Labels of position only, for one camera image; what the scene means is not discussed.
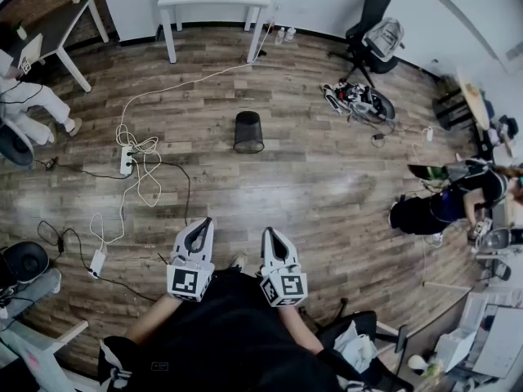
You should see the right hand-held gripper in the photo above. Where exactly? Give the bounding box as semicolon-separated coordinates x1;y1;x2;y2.
259;226;308;308

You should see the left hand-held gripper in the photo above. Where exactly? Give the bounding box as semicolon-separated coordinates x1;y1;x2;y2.
165;217;216;303

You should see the black mesh waste bin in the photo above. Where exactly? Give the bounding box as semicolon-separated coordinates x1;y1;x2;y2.
232;110;266;154

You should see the person's right forearm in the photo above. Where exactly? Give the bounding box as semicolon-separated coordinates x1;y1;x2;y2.
279;304;326;354

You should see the person's left forearm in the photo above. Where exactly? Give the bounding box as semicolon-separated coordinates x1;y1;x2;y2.
124;294;183;346

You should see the white power adapter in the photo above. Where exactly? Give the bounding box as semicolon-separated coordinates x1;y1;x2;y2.
88;249;108;279

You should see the person's black clothing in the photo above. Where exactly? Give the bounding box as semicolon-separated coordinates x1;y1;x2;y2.
97;267;369;392

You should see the black chair with armrests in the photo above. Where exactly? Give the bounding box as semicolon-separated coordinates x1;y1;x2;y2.
316;298;409;392

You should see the white power strip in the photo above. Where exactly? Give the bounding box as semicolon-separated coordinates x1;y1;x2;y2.
119;145;134;176

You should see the white plastic bag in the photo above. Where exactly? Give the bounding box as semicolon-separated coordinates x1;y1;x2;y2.
333;320;379;375

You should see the black round machine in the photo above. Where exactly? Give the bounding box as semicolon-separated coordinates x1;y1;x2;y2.
0;241;50;285

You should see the grey round machine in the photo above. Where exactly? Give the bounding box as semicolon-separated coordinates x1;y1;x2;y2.
0;120;34;169

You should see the black slatted stool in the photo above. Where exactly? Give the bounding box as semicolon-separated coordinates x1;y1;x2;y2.
431;90;471;132

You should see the grey backpack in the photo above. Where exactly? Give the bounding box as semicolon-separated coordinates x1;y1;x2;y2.
362;16;405;62

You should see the round wooden table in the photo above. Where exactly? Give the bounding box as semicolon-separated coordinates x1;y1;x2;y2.
455;67;491;132

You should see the dark-top table with white legs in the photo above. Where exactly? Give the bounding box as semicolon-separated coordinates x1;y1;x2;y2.
0;0;110;93

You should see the black office chair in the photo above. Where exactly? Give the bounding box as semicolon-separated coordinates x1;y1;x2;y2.
328;0;400;89

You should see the long curved black cable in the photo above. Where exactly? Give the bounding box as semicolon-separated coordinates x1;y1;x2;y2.
132;159;192;227

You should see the looped white adapter cable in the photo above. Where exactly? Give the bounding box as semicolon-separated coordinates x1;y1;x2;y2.
88;135;161;256

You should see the thin black cable with brick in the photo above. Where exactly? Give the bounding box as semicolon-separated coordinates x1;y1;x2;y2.
37;220;160;304

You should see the long white power strip cord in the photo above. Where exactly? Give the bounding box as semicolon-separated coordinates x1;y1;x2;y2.
115;20;275;154

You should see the black cable with small adapter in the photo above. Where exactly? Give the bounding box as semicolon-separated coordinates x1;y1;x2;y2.
34;156;123;180

